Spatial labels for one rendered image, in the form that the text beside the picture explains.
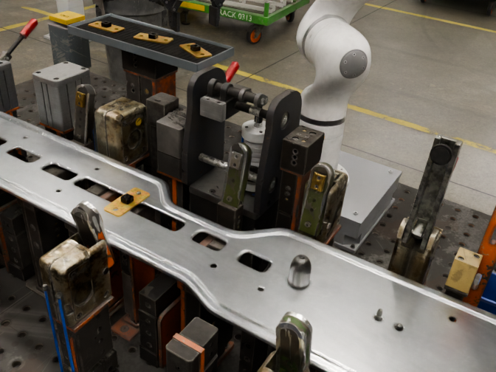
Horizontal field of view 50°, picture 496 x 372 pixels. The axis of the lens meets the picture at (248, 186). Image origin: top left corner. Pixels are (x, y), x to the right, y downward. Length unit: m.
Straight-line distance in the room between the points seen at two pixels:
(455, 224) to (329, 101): 0.53
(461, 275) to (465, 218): 0.77
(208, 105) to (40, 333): 0.57
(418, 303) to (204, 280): 0.31
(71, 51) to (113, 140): 0.37
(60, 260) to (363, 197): 0.84
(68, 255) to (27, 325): 0.42
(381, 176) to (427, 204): 0.67
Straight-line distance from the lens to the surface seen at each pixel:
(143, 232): 0.89
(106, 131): 1.10
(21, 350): 1.15
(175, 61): 1.12
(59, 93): 1.18
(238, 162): 0.92
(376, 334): 0.76
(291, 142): 0.92
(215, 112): 0.95
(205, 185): 1.06
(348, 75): 1.18
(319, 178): 0.88
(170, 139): 1.05
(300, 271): 0.78
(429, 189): 0.82
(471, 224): 1.59
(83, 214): 0.78
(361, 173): 1.49
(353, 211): 1.33
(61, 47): 1.42
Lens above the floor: 1.55
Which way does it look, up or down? 33 degrees down
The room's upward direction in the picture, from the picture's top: 4 degrees clockwise
